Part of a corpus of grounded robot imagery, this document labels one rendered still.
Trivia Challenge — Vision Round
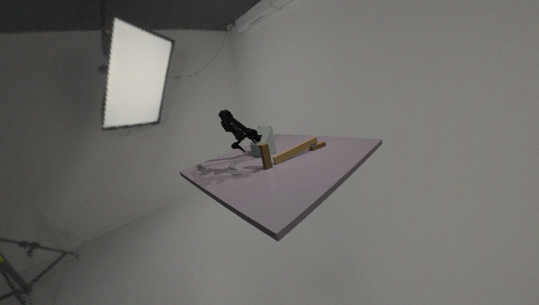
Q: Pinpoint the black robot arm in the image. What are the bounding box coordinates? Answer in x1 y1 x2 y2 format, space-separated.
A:
219 109 262 142

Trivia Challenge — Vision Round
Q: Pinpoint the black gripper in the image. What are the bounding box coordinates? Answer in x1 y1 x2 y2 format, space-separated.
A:
231 128 255 152

